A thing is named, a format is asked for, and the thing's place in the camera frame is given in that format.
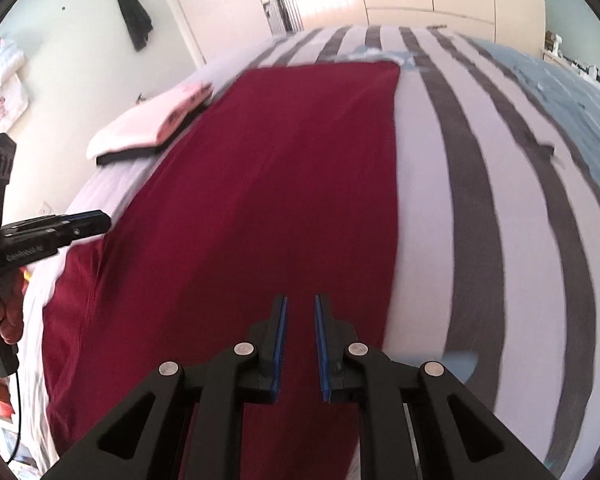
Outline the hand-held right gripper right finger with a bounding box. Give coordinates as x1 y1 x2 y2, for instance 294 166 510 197
314 295 558 480

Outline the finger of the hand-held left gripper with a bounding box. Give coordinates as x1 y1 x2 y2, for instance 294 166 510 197
42 211 112 251

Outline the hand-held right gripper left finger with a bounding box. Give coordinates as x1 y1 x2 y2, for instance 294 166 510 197
40 295 288 480

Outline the dark red shirt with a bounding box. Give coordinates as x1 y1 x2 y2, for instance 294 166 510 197
42 60 401 480

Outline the person's left hand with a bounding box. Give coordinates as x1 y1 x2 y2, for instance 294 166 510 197
0 282 27 346

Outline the pink folded garment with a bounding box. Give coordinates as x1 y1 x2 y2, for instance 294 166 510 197
87 81 215 157

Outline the white hanging bag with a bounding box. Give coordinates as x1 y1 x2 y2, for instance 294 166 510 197
0 37 31 128

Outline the bed with striped sheet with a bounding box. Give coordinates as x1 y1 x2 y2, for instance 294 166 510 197
17 24 600 480

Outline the dark hanging garment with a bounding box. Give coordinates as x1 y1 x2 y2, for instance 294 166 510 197
112 0 154 52

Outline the white door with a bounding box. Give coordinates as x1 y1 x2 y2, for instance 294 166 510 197
150 0 276 66

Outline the grey metal rack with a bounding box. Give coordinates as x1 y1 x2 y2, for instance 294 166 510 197
262 0 301 37

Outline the cluttered side table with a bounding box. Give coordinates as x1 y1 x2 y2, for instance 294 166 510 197
545 32 600 86

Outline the black cable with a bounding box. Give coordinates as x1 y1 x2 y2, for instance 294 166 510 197
5 370 23 463

